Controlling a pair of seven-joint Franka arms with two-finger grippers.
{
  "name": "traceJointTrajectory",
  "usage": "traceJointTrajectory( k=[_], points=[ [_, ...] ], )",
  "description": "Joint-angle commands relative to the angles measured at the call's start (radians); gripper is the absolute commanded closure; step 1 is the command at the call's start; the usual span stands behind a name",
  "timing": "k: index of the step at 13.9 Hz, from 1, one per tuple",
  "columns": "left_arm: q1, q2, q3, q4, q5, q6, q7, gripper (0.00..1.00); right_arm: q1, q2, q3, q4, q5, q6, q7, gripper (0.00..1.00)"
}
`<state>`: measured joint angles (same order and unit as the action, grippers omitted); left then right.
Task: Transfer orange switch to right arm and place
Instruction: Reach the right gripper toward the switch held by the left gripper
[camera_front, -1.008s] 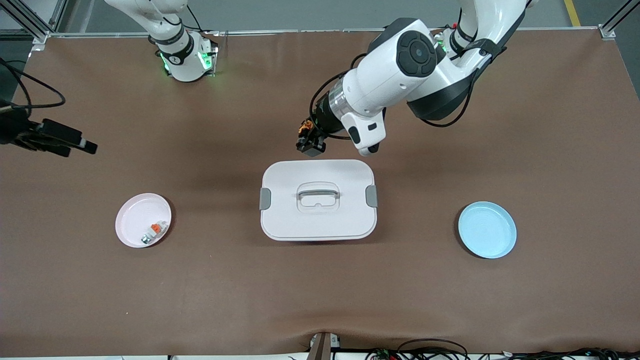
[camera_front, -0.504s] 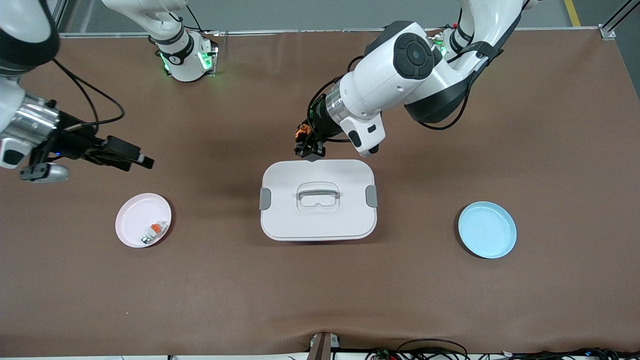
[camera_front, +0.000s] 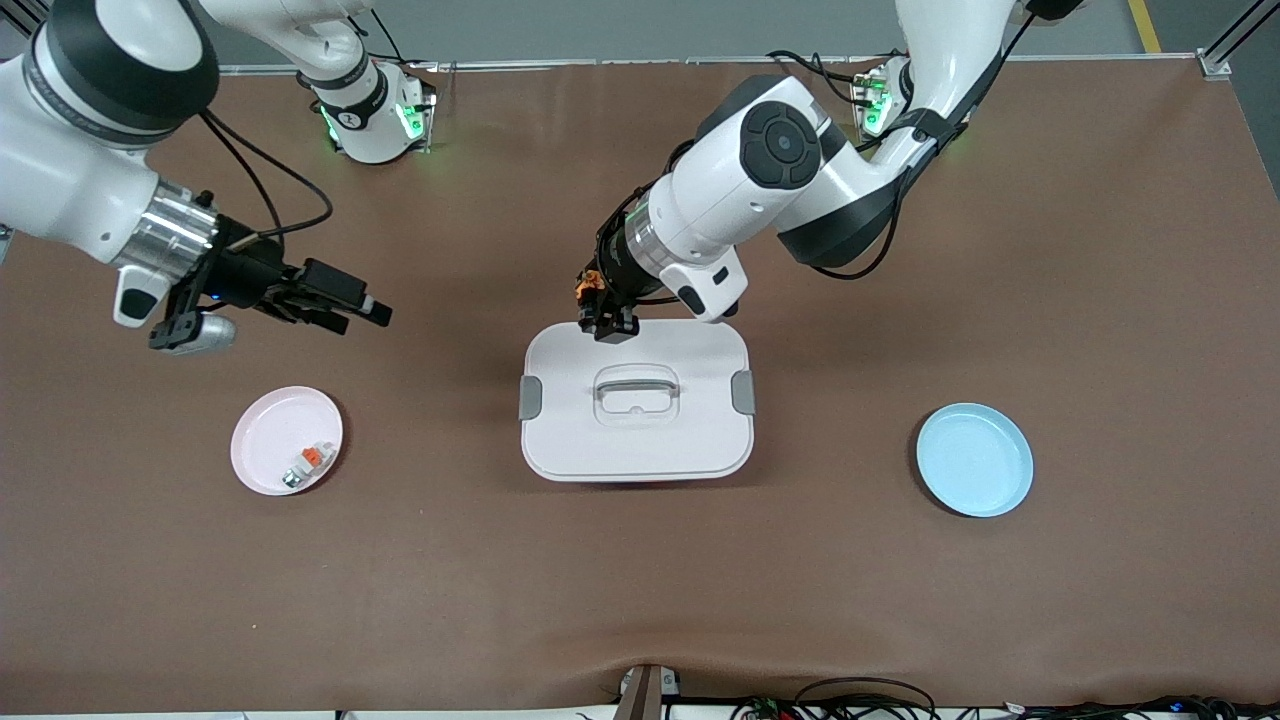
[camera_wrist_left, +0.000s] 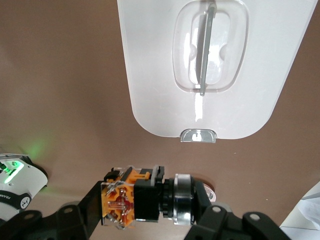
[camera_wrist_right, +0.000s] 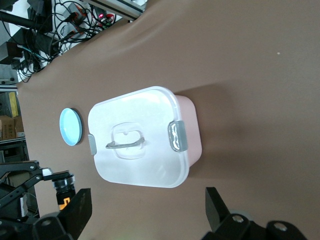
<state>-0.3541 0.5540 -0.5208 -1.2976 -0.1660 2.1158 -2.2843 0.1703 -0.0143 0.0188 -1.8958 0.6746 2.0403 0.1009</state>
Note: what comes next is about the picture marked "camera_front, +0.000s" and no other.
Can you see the small orange and white connector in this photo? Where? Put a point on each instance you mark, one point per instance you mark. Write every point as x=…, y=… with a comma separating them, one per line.
x=305, y=465

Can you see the pink round plate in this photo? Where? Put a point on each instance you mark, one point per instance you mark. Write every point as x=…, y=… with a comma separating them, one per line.
x=270, y=435

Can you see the orange and black push-button switch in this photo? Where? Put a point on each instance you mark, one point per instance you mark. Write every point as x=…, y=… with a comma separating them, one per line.
x=587, y=288

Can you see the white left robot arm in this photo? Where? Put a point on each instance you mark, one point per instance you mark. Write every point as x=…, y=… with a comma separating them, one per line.
x=780, y=170

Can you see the light blue round plate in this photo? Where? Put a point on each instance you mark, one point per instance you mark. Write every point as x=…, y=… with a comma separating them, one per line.
x=975, y=460

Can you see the grey box latch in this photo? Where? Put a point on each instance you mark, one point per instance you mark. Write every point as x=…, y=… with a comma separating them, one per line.
x=530, y=398
x=743, y=392

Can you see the aluminium frame profile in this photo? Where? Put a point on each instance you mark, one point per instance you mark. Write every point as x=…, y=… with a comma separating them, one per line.
x=1213, y=65

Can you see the silver table edge rail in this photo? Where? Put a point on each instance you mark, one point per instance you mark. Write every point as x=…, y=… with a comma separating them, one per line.
x=650, y=62

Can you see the white lidded plastic box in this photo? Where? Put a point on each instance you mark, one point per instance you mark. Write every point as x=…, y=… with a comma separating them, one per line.
x=640, y=445

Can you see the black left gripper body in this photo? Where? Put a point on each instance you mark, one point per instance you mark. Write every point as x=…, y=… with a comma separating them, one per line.
x=612, y=283

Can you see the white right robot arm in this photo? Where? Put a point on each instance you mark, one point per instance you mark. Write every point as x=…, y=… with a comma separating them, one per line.
x=80, y=150

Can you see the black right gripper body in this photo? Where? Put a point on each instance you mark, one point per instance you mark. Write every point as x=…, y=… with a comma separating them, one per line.
x=249, y=276

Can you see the brown camera mount post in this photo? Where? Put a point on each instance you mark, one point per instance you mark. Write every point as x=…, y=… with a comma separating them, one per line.
x=645, y=695

